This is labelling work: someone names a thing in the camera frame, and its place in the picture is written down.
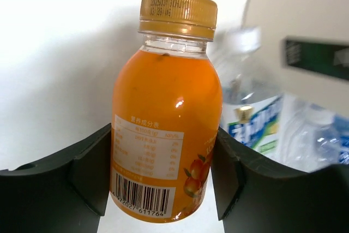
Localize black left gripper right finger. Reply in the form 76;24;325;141
211;129;348;232

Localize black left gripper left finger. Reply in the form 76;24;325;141
1;124;111;232

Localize clear bottle blue label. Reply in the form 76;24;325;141
276;98;348;172

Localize clear bottle green white label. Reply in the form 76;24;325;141
212;27;283;159

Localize orange juice bottle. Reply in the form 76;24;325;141
110;0;222;223

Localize white round bin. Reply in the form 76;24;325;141
243;0;348;115

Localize black XDOF label right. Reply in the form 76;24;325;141
280;36;348;81

